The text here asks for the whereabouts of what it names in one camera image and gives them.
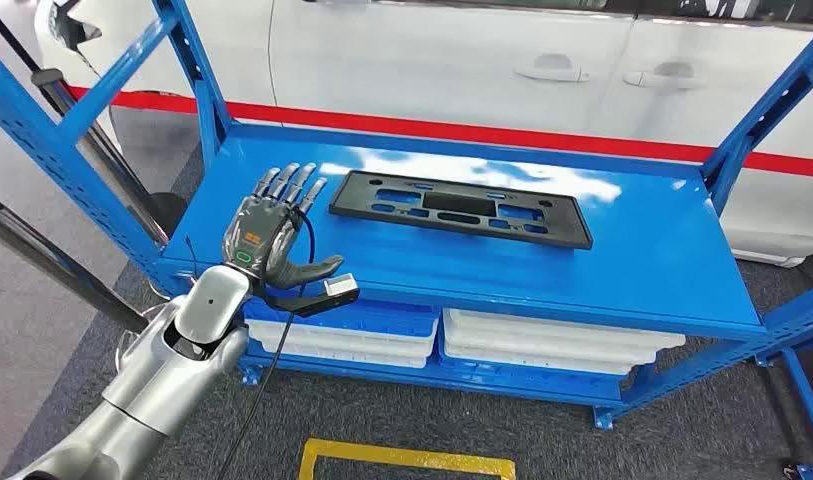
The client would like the white car door handle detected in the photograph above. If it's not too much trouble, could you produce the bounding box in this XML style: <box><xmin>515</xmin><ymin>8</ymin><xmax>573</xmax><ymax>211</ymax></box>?
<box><xmin>515</xmin><ymin>54</ymin><xmax>591</xmax><ymax>84</ymax></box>
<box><xmin>623</xmin><ymin>62</ymin><xmax>705</xmax><ymax>91</ymax></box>

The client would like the stanchion post with dark base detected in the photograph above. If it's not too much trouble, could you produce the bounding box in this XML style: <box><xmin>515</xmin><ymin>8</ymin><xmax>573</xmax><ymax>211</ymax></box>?
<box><xmin>29</xmin><ymin>66</ymin><xmax>190</xmax><ymax>248</ymax></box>

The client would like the stanchion post with chrome base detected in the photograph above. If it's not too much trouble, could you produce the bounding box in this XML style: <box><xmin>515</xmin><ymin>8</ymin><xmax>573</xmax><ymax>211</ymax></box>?
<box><xmin>0</xmin><ymin>188</ymin><xmax>152</xmax><ymax>336</ymax></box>

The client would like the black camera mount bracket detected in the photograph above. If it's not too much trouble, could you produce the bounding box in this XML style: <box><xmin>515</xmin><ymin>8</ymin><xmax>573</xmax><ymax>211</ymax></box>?
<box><xmin>263</xmin><ymin>281</ymin><xmax>361</xmax><ymax>318</ymax></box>

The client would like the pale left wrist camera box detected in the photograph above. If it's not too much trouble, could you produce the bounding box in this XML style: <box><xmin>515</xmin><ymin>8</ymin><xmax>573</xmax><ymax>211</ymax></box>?
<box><xmin>324</xmin><ymin>273</ymin><xmax>360</xmax><ymax>297</ymax></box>

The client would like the yellow floor tape square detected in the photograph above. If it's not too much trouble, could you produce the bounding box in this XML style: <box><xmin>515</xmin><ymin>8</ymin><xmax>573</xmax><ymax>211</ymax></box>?
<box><xmin>298</xmin><ymin>437</ymin><xmax>517</xmax><ymax>480</ymax></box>

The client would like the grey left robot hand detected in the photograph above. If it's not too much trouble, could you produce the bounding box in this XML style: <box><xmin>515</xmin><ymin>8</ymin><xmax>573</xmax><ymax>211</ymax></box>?
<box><xmin>221</xmin><ymin>162</ymin><xmax>346</xmax><ymax>291</ymax></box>

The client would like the white car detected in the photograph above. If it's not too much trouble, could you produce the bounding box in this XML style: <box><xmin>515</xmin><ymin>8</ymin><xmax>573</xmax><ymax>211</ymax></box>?
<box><xmin>34</xmin><ymin>0</ymin><xmax>813</xmax><ymax>268</ymax></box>

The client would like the black plastic plate frame part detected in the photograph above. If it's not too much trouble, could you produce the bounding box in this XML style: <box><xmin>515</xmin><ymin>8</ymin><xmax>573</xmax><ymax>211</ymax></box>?
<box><xmin>328</xmin><ymin>170</ymin><xmax>594</xmax><ymax>251</ymax></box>

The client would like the red barrier belt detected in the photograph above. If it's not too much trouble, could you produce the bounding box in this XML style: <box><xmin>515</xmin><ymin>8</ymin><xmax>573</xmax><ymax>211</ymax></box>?
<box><xmin>68</xmin><ymin>84</ymin><xmax>813</xmax><ymax>180</ymax></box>

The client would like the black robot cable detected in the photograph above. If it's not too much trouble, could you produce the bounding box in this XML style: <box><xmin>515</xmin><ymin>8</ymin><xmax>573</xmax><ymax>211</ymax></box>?
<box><xmin>213</xmin><ymin>208</ymin><xmax>317</xmax><ymax>480</ymax></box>

